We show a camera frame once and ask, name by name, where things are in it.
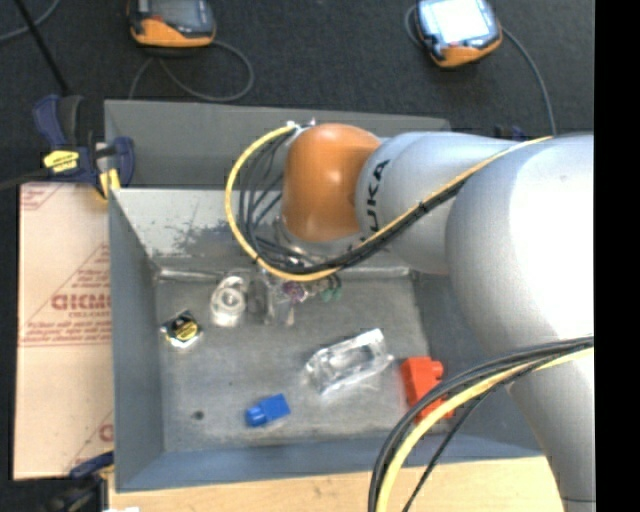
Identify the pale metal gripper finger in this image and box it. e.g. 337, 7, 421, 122
247, 278, 267, 317
272, 297, 297, 328

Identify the clear plastic box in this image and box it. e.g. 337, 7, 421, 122
303, 327, 395, 397

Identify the yellow and black tape measure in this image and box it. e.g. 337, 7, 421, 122
159, 309, 204, 351

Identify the grey metal bin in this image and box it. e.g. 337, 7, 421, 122
103, 99, 554, 494

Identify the blue toy block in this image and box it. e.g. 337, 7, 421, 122
244, 392, 293, 428

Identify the orange-red toy block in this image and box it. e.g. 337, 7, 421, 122
399, 355, 457, 426

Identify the brown cardboard board red print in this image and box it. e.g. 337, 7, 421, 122
11, 181, 116, 482

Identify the clear glass ring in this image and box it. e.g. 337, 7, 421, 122
209, 276, 248, 329

